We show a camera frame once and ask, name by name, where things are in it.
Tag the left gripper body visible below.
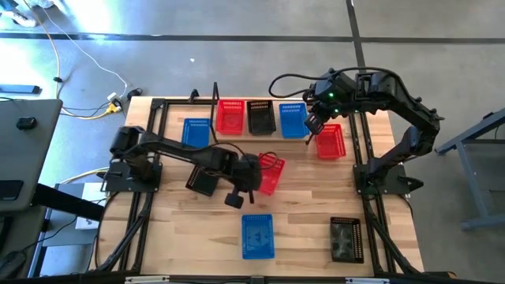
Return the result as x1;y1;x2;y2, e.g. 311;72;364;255
230;152;264;195

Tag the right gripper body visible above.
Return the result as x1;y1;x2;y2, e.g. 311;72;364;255
305;70;358;120

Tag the red plastic basket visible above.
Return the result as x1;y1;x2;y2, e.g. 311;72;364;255
315;123;347;160
215;99;246;136
256;152;286;196

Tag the blue plastic basket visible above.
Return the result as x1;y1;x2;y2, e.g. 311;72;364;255
181;118;211;150
241;214;276;261
278;103;311;140

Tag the black plastic basket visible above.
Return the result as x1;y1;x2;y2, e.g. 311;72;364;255
185;165;220;197
246;99;277;136
329;216;365;264

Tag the white box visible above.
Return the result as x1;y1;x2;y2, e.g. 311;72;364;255
74;181;110;230

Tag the black desk leg beam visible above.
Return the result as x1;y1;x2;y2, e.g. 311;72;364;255
33;184;106;222

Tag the gray desk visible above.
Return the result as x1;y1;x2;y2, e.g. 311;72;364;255
0;98;64;216

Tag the black computer mouse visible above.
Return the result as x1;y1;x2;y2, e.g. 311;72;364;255
15;116;38;131

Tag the black flat bar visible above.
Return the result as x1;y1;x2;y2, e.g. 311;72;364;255
0;84;42;95

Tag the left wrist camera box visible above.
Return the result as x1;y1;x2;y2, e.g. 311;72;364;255
223;188;245;210

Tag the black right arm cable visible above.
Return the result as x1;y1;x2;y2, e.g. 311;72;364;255
268;66;395;99

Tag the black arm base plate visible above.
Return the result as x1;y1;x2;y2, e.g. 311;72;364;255
353;163;411;196
104;160;163;193

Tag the black aluminium rig frame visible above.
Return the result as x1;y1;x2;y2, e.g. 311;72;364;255
94;96;425;277

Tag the gray metal table frame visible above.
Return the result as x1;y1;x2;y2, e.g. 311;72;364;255
433;108;505;232

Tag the white floor cable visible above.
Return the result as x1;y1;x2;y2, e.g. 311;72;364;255
39;6;129;98

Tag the yellow floor cable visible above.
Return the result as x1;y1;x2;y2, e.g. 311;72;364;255
23;0;119;121

